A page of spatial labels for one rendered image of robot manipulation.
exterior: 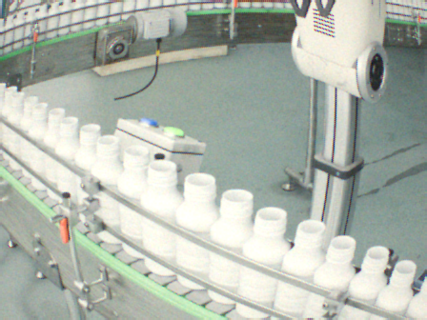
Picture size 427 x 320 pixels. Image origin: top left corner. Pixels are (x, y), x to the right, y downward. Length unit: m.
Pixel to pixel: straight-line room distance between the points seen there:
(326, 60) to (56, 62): 1.34
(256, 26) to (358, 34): 1.55
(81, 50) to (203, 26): 0.54
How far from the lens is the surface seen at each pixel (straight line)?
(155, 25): 2.50
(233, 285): 0.95
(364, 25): 1.40
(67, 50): 2.55
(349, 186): 1.59
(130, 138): 1.23
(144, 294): 1.05
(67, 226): 1.05
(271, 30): 2.96
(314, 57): 1.48
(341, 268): 0.82
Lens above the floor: 1.58
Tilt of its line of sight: 24 degrees down
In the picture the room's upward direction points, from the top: 2 degrees clockwise
